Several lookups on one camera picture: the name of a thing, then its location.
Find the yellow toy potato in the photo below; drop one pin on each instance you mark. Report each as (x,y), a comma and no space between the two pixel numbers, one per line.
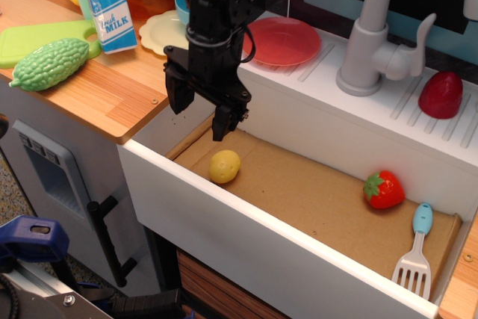
(224,166)

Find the blue clamp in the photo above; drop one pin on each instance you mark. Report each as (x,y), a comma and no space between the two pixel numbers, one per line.
(33,239)

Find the green cutting board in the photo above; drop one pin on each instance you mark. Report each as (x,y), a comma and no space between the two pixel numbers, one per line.
(18,42)

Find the red toy strawberry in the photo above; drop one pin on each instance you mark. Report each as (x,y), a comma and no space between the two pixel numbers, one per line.
(383,190)

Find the green bitter melon toy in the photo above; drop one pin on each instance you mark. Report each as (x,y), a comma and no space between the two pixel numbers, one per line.
(50,64)

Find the white toy sink basin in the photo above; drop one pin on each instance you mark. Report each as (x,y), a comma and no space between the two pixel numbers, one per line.
(301,109)

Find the black cabinet door handle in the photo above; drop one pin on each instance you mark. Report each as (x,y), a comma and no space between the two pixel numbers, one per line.
(97,212)

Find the brown cardboard liner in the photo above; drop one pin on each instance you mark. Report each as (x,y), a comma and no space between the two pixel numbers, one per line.
(321,202)

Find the pale yellow scalloped plate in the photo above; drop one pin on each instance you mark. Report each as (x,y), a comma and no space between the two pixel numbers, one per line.
(163,30)

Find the blue plastic bowl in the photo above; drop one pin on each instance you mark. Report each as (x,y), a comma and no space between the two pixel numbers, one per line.
(182,11)

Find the blue white milk carton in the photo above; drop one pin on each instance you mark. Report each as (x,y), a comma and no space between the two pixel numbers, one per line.
(114,25)

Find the grey toy faucet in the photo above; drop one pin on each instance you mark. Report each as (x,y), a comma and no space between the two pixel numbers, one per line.
(369,55)

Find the white spatula blue handle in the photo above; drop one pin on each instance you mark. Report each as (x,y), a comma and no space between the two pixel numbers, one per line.
(413,271)

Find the red plastic plate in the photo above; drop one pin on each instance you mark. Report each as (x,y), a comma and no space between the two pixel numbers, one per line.
(281,41)

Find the dark red toy pepper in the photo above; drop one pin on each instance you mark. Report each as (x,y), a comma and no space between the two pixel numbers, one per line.
(442,95)

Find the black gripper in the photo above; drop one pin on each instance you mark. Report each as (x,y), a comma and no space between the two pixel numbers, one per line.
(209,67)

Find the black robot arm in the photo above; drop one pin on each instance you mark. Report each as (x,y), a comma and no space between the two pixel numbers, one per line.
(241,14)

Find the grey dishwasher panel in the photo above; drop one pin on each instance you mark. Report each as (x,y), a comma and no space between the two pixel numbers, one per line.
(57,170)

